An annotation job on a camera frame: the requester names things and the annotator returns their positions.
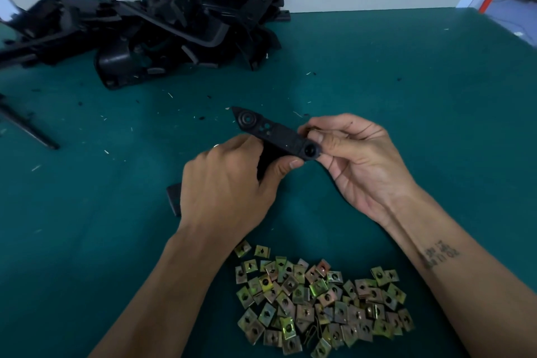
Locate thin black plastic strip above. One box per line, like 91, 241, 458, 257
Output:
0, 93, 60, 150

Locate white metal post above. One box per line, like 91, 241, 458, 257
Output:
0, 0, 22, 23

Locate pile of black plastic brackets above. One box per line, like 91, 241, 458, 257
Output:
0, 0, 290, 90

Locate green table cloth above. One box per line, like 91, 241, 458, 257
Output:
0, 8, 537, 358

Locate person's left hand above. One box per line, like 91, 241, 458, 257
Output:
178, 134, 305, 246

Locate person's left forearm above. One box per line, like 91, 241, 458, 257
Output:
91, 228, 244, 358

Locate person's right forearm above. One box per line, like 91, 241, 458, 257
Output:
381, 190, 537, 358

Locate black plastic bracket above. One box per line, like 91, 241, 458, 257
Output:
166, 106, 322, 219

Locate person's right hand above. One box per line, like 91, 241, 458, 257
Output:
298, 114, 421, 224

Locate pile of brass clip nuts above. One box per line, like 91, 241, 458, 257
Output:
233, 240, 416, 358

